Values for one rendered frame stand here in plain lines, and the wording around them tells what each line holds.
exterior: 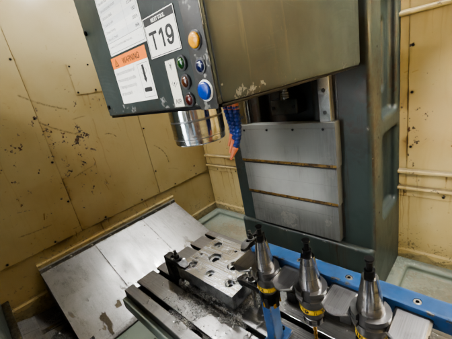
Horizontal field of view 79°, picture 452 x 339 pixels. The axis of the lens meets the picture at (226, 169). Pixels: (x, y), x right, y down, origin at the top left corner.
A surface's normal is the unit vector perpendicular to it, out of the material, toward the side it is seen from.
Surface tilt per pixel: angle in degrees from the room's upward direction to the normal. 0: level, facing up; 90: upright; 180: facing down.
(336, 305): 0
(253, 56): 90
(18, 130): 90
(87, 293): 24
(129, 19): 90
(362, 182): 90
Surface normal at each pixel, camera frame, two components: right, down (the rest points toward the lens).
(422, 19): -0.68, 0.35
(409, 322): -0.18, -0.93
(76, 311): 0.12, -0.81
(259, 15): 0.72, 0.09
